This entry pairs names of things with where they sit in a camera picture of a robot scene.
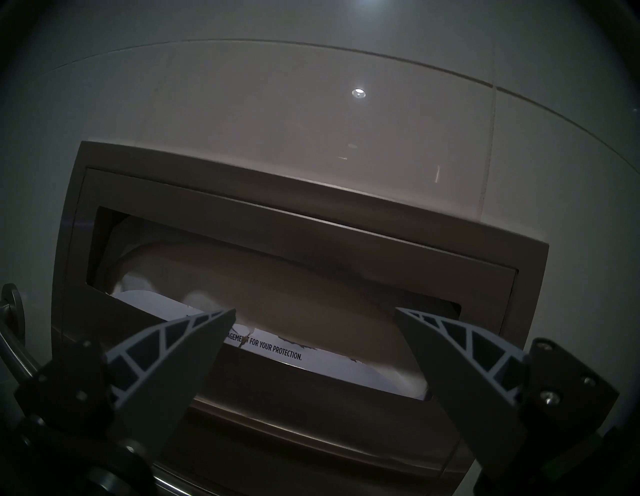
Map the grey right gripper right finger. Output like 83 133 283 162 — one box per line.
395 307 621 473

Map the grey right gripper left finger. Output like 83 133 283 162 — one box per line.
15 308 237 462

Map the thin white toilet seat cover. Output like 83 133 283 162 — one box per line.
97 215 461 351

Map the printed seat cover pack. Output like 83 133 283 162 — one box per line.
112 287 433 401

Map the long steel grab bar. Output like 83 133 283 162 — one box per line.
0 283 211 496

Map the stainless steel wall dispenser unit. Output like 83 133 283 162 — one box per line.
50 141 550 496

